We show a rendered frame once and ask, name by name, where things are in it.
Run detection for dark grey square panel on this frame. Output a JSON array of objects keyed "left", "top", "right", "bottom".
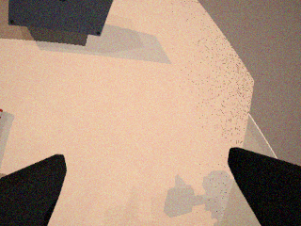
[{"left": 8, "top": 0, "right": 113, "bottom": 37}]

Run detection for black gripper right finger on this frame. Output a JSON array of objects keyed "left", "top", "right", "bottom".
[{"left": 227, "top": 147, "right": 301, "bottom": 226}]

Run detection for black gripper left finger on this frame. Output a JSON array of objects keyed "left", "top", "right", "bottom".
[{"left": 0, "top": 153, "right": 67, "bottom": 226}]

